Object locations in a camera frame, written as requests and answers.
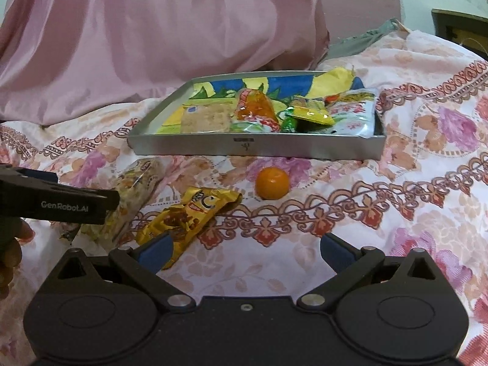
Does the pink floral blanket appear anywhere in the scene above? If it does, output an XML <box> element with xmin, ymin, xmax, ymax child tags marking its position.
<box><xmin>0</xmin><ymin>27</ymin><xmax>488</xmax><ymax>366</ymax></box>

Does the grey cloth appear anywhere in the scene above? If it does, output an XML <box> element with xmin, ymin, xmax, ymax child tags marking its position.
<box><xmin>327</xmin><ymin>18</ymin><xmax>400</xmax><ymax>61</ymax></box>

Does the clear peanut packet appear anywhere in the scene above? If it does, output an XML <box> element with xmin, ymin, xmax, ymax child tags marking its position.
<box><xmin>78</xmin><ymin>158</ymin><xmax>165</xmax><ymax>245</ymax></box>

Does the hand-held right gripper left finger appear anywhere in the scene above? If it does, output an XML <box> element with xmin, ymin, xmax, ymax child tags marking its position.
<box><xmin>57</xmin><ymin>232</ymin><xmax>196</xmax><ymax>309</ymax></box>

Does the person's left hand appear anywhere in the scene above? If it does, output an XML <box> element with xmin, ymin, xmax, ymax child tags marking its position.
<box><xmin>0</xmin><ymin>217</ymin><xmax>34</xmax><ymax>300</ymax></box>

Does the yellow green snack packet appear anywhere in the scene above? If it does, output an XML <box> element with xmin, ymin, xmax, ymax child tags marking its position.
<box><xmin>285</xmin><ymin>99</ymin><xmax>336</xmax><ymax>126</ymax></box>

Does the golden wafer packet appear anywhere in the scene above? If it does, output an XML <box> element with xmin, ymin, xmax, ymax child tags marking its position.
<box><xmin>136</xmin><ymin>187</ymin><xmax>243</xmax><ymax>271</ymax></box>

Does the white green snack packet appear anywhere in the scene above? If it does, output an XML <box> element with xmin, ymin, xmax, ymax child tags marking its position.
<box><xmin>305</xmin><ymin>88</ymin><xmax>380</xmax><ymax>138</ymax></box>

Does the orange jelly packet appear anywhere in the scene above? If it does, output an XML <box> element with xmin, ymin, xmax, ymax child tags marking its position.
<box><xmin>232</xmin><ymin>88</ymin><xmax>281</xmax><ymax>133</ymax></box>

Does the metal tray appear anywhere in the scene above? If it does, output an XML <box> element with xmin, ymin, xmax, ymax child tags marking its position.
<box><xmin>127</xmin><ymin>69</ymin><xmax>386</xmax><ymax>161</ymax></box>

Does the blue yellow printed tray liner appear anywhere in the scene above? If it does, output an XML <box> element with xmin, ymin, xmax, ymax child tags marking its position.
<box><xmin>158</xmin><ymin>68</ymin><xmax>365</xmax><ymax>136</ymax></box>

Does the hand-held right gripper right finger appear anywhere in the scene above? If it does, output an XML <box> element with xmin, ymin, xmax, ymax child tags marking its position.
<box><xmin>297</xmin><ymin>233</ymin><xmax>437</xmax><ymax>309</ymax></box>

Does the dark wooden furniture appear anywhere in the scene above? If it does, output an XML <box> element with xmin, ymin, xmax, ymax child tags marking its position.
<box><xmin>432</xmin><ymin>8</ymin><xmax>488</xmax><ymax>52</ymax></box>

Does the orange fruit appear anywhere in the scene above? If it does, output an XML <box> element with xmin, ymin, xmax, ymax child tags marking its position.
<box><xmin>255</xmin><ymin>167</ymin><xmax>290</xmax><ymax>200</ymax></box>

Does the rice cracker packet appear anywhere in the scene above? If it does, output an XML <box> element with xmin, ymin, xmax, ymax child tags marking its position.
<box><xmin>181</xmin><ymin>103</ymin><xmax>237</xmax><ymax>134</ymax></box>

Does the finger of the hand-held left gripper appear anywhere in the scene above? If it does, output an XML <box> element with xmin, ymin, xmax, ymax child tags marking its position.
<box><xmin>0</xmin><ymin>163</ymin><xmax>59</xmax><ymax>184</ymax></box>
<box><xmin>0</xmin><ymin>177</ymin><xmax>121</xmax><ymax>225</ymax></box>

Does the pink satin curtain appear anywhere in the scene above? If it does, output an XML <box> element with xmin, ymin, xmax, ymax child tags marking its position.
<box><xmin>0</xmin><ymin>0</ymin><xmax>331</xmax><ymax>127</ymax></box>

